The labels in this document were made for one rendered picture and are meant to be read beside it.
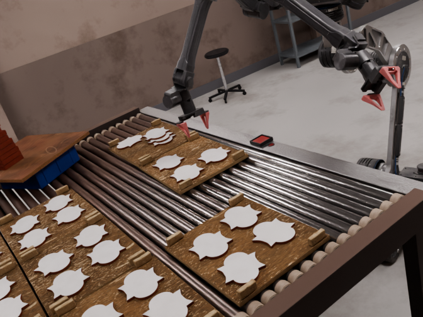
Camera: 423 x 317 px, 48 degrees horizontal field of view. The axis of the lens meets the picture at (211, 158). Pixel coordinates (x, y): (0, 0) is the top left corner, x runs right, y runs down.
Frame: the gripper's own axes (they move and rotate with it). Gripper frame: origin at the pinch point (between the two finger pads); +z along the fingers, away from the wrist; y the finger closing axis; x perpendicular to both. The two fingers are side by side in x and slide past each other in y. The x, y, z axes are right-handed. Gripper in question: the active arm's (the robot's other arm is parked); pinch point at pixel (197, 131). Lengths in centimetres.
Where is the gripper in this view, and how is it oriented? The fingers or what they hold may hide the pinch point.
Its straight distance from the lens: 208.1
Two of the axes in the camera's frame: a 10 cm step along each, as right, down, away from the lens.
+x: -4.6, -0.3, 8.9
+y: 8.1, -4.2, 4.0
